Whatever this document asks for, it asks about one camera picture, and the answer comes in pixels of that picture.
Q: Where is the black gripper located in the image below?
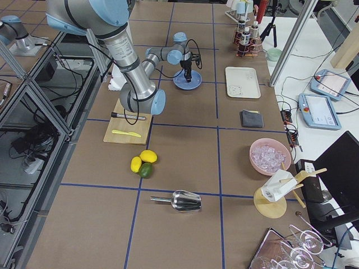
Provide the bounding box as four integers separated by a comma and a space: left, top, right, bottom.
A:
180, 48, 201, 82

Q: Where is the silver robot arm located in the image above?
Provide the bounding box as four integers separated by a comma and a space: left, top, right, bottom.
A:
1, 15, 43, 57
46, 1, 201, 115

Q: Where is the blue plate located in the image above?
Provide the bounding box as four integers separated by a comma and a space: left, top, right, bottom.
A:
173, 70, 202, 90

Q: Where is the cream bear tray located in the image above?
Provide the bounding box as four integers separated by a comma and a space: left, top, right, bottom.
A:
225, 67, 261, 99

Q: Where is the dark drink bottle front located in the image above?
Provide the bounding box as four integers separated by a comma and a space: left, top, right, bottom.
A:
241, 27, 250, 46

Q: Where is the dark drink bottle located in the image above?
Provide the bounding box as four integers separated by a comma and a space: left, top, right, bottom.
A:
237, 15, 246, 34
250, 21, 259, 39
241, 27, 250, 46

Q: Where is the wooden cutting board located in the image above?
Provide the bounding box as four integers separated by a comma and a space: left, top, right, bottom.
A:
103, 112, 153, 145

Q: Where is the dark drink bottle middle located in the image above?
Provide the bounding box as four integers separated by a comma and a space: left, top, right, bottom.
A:
237, 15, 246, 34

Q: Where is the grey folded cloth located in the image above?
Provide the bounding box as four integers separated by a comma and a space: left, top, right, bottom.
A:
240, 110, 264, 128

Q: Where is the dark drink bottle back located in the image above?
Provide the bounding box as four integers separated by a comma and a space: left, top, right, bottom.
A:
250, 21, 259, 39

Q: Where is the yellow plastic knife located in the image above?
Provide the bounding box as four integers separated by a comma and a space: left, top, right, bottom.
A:
112, 129, 142, 138

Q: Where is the green bowl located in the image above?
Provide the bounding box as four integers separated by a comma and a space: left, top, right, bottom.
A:
266, 48, 282, 62

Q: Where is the whole yellow lemon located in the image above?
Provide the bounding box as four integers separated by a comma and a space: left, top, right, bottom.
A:
139, 150, 158, 163

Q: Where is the green lime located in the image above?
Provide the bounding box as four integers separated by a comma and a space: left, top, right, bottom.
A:
139, 163, 153, 178

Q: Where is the pink bowl of ice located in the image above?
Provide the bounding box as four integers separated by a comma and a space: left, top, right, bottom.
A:
249, 138, 292, 175

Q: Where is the metal ice scoop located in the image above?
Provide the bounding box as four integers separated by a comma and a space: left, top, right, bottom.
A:
150, 190, 202, 212

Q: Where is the blue teach pendant near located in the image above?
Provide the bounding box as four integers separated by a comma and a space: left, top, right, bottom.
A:
298, 93, 342, 130

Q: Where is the blue teach pendant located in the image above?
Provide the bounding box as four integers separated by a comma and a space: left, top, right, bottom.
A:
310, 69, 351, 101
298, 93, 342, 130

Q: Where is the blue teach pendant far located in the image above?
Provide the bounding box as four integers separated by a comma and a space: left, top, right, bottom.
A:
310, 69, 351, 101

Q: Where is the white paper cup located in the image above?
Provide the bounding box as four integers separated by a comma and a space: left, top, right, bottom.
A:
260, 169, 297, 202

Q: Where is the wooden cup stand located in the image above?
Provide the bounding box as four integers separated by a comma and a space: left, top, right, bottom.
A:
254, 168, 327, 219

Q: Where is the black monitor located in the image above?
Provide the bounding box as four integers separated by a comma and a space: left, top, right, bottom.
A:
303, 131, 358, 231

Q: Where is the wine glass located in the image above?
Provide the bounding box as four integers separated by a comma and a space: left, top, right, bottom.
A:
286, 224, 326, 268

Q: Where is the copper wire bottle rack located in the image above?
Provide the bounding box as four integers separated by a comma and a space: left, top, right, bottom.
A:
233, 21, 262, 57

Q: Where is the white wire cup rack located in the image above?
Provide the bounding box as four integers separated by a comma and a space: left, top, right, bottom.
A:
225, 0, 254, 22

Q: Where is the black camera tripod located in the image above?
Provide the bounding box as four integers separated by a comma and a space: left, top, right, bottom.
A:
260, 0, 278, 48

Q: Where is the aluminium frame post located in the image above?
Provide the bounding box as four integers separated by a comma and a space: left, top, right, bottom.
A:
269, 0, 318, 87

